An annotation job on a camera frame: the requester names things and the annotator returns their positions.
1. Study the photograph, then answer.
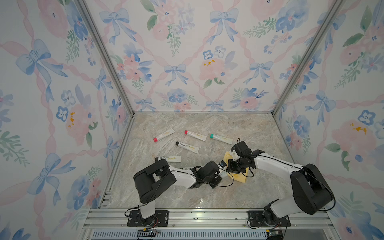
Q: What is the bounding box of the yellow cleaning cloth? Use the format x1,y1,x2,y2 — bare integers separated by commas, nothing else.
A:
223,152,251,183

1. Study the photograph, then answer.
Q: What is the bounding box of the toothpaste tube near left arm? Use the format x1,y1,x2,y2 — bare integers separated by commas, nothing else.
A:
155,156,182,163

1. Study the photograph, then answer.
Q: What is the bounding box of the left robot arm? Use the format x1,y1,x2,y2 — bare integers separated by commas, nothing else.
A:
133,159,222,220

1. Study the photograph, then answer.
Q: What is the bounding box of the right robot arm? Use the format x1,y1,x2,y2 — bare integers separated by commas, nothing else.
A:
227,141,336,226

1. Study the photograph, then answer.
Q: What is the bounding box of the black cap toothpaste tube centre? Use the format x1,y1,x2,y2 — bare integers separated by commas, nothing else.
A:
176,142,200,154

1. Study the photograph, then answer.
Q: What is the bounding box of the pink cap toothpaste tube centre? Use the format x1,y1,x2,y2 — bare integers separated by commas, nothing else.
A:
185,130,207,142

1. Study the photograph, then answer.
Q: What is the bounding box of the pink cap toothpaste tube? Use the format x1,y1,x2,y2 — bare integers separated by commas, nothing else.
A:
153,128,175,143
185,130,207,142

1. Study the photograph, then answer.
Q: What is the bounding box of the pink cap toothpaste tube left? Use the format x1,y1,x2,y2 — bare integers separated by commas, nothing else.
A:
153,128,175,143

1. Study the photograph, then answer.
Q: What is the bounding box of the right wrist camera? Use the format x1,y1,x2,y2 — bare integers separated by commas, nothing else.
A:
231,141,253,158

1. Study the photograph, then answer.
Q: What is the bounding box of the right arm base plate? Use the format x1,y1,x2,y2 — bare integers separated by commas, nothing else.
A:
247,210,291,228

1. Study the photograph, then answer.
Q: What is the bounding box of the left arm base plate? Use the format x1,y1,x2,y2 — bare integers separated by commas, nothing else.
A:
127,210,170,227

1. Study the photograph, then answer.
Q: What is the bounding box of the aluminium front rail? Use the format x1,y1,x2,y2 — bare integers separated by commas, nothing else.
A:
78,209,340,240

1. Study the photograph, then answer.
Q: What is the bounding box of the right aluminium frame post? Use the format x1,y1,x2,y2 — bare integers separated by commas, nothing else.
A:
272,0,345,118

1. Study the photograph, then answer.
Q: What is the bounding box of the aluminium frame post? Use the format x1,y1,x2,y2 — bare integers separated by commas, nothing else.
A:
272,0,345,118
74,0,135,118

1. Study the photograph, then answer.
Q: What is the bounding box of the left aluminium frame post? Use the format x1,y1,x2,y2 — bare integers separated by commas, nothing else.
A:
74,0,135,118

